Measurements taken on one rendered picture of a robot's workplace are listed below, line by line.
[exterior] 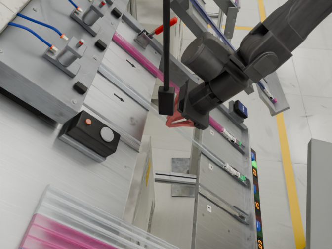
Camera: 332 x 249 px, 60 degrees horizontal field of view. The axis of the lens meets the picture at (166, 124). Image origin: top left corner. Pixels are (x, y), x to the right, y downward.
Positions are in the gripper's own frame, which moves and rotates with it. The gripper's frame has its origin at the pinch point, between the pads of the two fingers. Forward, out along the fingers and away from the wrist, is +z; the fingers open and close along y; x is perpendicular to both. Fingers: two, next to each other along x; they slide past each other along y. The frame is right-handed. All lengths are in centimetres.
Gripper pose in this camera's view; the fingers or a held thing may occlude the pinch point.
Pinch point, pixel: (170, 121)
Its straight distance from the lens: 65.6
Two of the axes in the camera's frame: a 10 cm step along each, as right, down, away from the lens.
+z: -6.3, 4.3, 6.4
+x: 7.6, 4.9, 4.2
